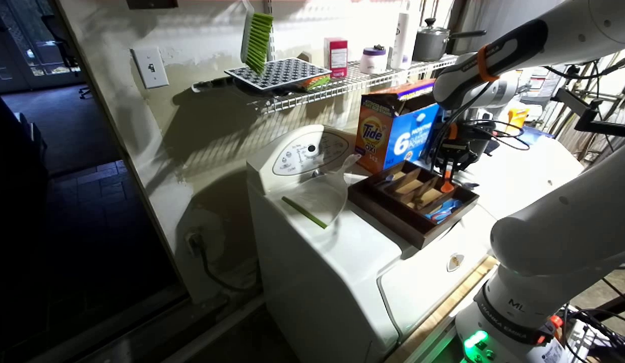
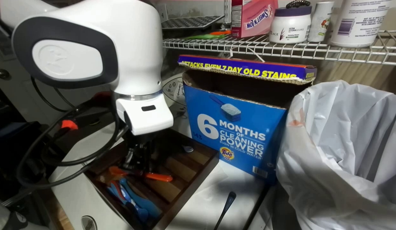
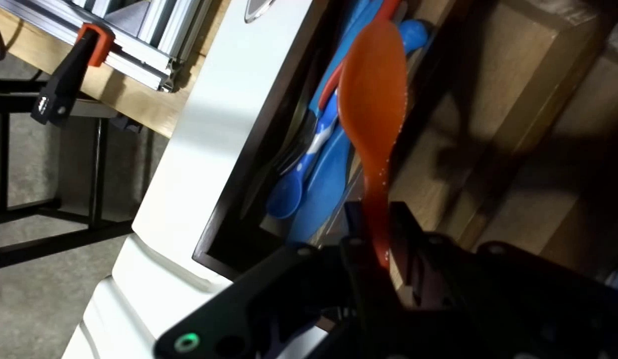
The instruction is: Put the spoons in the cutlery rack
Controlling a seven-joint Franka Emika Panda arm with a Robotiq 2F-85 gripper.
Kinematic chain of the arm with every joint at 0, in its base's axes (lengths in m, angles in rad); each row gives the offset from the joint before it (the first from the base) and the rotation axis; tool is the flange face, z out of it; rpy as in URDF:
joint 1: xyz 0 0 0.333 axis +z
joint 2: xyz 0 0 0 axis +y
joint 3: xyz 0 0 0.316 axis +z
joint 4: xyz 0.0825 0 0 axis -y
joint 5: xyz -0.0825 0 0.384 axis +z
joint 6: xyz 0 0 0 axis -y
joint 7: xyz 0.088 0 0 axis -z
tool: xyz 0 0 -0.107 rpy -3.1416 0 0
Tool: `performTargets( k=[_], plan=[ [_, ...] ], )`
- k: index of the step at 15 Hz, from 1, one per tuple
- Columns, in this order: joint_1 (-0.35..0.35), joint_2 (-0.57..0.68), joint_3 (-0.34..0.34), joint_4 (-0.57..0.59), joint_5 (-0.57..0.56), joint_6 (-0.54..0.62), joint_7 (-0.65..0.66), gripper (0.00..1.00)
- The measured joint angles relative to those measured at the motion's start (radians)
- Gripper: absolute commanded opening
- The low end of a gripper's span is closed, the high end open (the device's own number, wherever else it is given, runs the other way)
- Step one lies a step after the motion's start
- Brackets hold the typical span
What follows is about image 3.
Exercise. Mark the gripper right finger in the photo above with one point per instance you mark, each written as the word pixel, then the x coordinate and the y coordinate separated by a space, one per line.
pixel 513 299

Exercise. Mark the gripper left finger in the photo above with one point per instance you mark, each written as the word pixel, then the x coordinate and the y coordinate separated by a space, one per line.
pixel 269 289

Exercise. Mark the orange plastic spoon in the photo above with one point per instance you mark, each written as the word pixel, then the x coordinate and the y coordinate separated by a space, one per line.
pixel 374 99

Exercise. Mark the wooden cutlery rack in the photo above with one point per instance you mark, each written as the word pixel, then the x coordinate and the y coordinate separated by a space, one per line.
pixel 528 124

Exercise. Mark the small blue dotted spoon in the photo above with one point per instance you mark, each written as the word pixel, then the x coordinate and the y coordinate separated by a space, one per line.
pixel 286 192

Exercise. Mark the large blue plastic spoon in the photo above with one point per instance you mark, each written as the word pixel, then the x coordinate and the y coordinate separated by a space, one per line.
pixel 324 184

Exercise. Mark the white drawer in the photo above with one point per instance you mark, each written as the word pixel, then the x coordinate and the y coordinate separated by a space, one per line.
pixel 214 124

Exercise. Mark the red plastic spoon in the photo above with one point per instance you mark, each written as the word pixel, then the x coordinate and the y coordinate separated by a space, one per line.
pixel 329 87

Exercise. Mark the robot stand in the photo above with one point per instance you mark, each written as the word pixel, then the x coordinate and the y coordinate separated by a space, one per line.
pixel 139 94

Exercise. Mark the blue plastic utensil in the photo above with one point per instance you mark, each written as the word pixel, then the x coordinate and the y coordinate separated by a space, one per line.
pixel 339 55

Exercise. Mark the black and orange clamp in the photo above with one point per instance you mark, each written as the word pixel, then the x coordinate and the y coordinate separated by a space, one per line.
pixel 72 75

